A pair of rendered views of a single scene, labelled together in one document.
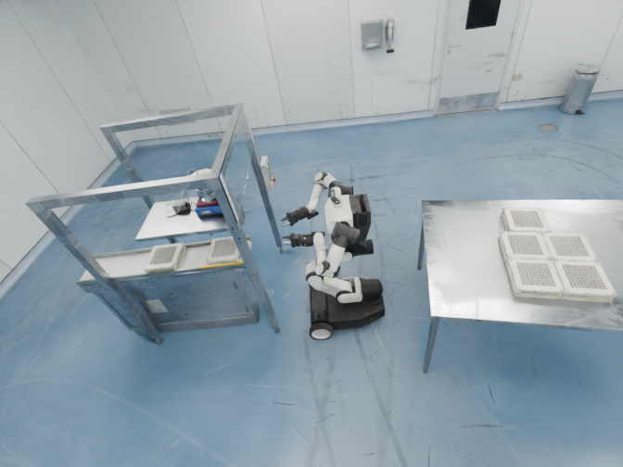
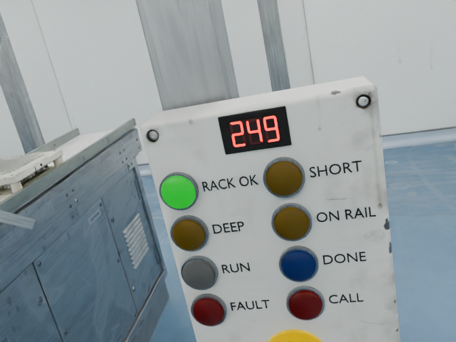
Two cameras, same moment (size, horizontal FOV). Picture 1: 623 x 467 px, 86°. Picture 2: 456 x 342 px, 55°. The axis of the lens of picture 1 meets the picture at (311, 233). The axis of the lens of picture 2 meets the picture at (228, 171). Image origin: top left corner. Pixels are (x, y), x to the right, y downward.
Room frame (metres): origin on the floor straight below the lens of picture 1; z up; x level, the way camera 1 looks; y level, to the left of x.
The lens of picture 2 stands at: (2.67, -0.04, 1.18)
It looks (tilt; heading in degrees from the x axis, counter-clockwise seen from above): 18 degrees down; 96
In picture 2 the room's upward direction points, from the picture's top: 12 degrees counter-clockwise
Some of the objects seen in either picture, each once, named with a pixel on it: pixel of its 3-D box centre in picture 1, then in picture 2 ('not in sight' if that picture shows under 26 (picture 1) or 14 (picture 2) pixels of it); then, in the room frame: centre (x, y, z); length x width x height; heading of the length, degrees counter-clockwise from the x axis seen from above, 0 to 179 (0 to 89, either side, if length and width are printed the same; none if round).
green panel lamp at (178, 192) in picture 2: not in sight; (178, 192); (2.60, 0.27, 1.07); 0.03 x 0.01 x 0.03; 173
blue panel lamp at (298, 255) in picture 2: not in sight; (298, 265); (2.68, 0.26, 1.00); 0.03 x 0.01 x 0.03; 173
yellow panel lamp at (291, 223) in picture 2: not in sight; (291, 223); (2.68, 0.26, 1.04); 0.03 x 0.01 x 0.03; 173
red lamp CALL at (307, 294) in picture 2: not in sight; (305, 305); (2.68, 0.26, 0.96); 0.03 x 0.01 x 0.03; 173
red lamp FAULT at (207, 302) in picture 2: not in sight; (208, 311); (2.60, 0.27, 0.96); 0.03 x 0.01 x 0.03; 173
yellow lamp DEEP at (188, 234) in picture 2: not in sight; (188, 234); (2.60, 0.27, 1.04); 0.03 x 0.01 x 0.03; 173
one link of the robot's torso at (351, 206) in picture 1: (348, 219); not in sight; (1.73, -0.27, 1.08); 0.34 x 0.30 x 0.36; 173
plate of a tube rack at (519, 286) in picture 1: (534, 275); not in sight; (1.13, -1.27, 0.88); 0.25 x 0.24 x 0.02; 161
